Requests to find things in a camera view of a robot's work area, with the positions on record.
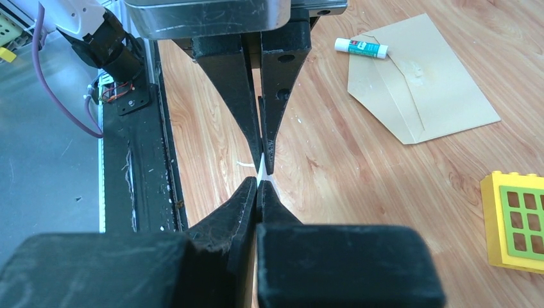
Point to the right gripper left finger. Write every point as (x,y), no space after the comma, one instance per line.
(208,265)

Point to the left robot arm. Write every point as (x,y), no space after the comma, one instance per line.
(99,39)

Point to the yellow toy window brick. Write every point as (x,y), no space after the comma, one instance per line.
(513,217)

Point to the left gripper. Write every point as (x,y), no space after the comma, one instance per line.
(225,60)

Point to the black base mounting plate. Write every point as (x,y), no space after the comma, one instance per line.
(141,188)

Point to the white green glue stick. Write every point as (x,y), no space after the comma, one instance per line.
(362,48)

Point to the letter paper sheet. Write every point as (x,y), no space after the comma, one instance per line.
(263,178)

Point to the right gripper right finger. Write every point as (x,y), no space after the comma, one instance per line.
(301,265)

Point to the brown paper envelope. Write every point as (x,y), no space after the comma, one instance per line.
(421,90)

